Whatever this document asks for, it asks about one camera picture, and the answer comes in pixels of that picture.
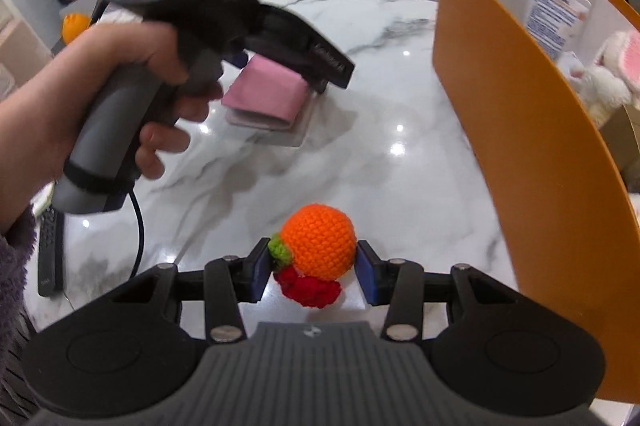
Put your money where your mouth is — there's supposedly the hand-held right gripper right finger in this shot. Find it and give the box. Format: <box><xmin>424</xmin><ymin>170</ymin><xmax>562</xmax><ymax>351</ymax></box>
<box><xmin>355</xmin><ymin>240</ymin><xmax>526</xmax><ymax>341</ymax></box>

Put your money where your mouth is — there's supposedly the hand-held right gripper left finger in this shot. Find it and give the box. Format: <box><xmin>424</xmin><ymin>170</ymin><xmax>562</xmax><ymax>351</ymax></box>
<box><xmin>107</xmin><ymin>237</ymin><xmax>273</xmax><ymax>342</ymax></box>

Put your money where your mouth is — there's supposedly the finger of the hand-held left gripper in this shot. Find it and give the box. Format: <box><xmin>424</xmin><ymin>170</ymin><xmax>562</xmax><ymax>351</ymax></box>
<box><xmin>302</xmin><ymin>34</ymin><xmax>357</xmax><ymax>94</ymax></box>

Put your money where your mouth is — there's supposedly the orange crochet fruit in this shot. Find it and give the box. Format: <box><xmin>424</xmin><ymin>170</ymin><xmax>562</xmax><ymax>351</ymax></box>
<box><xmin>267</xmin><ymin>203</ymin><xmax>358</xmax><ymax>309</ymax></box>

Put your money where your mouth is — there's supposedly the pink wallet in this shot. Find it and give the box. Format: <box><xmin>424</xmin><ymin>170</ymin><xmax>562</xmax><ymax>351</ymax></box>
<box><xmin>221</xmin><ymin>55</ymin><xmax>321</xmax><ymax>147</ymax></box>

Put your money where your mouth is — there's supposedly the orange storage box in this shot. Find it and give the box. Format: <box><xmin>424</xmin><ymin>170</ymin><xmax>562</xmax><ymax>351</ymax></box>
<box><xmin>432</xmin><ymin>0</ymin><xmax>640</xmax><ymax>404</ymax></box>

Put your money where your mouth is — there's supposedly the white cream tube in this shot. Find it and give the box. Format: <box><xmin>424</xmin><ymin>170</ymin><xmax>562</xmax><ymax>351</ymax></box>
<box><xmin>525</xmin><ymin>0</ymin><xmax>598</xmax><ymax>62</ymax></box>

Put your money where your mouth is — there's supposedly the white fluffy plush toy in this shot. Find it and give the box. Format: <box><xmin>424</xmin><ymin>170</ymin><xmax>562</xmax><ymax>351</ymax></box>
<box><xmin>570</xmin><ymin>30</ymin><xmax>640</xmax><ymax>127</ymax></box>

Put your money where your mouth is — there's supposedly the small brown cardboard box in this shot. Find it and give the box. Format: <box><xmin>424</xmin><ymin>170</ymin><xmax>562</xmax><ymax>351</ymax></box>
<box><xmin>597</xmin><ymin>104</ymin><xmax>640</xmax><ymax>192</ymax></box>

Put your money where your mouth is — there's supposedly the person's left forearm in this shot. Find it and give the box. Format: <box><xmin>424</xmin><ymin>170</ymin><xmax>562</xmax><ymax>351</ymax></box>
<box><xmin>0</xmin><ymin>71</ymin><xmax>68</xmax><ymax>412</ymax></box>

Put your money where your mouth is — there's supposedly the person's left hand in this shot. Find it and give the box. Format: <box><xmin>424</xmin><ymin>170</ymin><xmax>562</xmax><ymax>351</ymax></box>
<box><xmin>30</xmin><ymin>17</ymin><xmax>224</xmax><ymax>180</ymax></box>

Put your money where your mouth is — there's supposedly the orange citrus fruit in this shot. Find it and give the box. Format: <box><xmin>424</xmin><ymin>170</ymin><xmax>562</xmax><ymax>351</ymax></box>
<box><xmin>61</xmin><ymin>12</ymin><xmax>93</xmax><ymax>44</ymax></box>

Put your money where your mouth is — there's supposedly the black remote control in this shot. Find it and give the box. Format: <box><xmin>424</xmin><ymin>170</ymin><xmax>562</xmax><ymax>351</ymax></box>
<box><xmin>37</xmin><ymin>205</ymin><xmax>67</xmax><ymax>298</ymax></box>

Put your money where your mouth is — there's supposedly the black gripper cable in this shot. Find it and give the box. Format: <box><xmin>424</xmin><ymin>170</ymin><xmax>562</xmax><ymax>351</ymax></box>
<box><xmin>127</xmin><ymin>186</ymin><xmax>148</xmax><ymax>279</ymax></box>

